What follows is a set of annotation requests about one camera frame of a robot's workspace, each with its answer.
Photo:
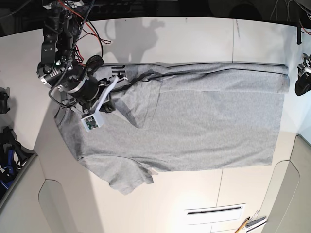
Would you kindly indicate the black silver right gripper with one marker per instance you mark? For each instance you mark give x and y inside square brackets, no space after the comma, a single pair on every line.
[82,92]

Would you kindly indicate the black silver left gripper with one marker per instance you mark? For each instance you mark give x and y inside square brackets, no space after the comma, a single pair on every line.
[303,83]

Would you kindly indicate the grey T-shirt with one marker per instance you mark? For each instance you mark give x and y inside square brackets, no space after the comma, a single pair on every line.
[181,118]

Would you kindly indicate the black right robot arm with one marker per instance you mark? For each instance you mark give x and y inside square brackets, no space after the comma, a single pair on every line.
[62,30]

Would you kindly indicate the black clamp at left edge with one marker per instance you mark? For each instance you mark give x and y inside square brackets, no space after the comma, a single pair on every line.
[4,97]

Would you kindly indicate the black blue clamp pile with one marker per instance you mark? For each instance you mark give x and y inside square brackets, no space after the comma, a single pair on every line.
[13,158]

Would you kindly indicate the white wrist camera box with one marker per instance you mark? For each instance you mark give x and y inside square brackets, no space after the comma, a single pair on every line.
[92,121]

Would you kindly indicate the white table cable grommet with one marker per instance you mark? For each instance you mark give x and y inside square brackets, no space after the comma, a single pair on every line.
[215,214]

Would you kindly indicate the wooden handled tool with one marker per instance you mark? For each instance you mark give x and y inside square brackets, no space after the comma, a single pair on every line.
[242,226]

